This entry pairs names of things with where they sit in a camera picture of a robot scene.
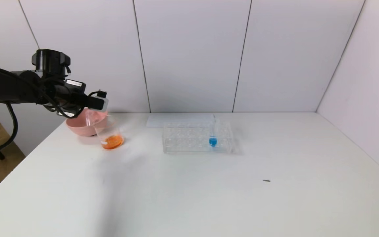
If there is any test tube with red pigment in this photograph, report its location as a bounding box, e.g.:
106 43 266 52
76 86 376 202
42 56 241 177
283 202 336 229
84 110 98 129

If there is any clear acrylic test tube rack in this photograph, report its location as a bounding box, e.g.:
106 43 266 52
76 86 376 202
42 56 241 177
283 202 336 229
162 120 235 155

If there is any test tube with blue pigment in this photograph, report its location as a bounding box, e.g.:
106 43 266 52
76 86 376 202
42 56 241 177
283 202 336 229
209 114 218 148

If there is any clear glass beaker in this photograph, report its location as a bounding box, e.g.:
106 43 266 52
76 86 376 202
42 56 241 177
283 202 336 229
92 115 124 151

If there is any white paper sheet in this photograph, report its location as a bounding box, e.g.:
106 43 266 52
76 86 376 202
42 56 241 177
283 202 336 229
147 114 215 128

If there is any pink plastic bowl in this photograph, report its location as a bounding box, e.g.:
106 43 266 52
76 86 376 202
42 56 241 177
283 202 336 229
66 109 109 137

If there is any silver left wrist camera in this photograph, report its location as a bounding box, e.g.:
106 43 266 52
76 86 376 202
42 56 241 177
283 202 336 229
92 95 109 111

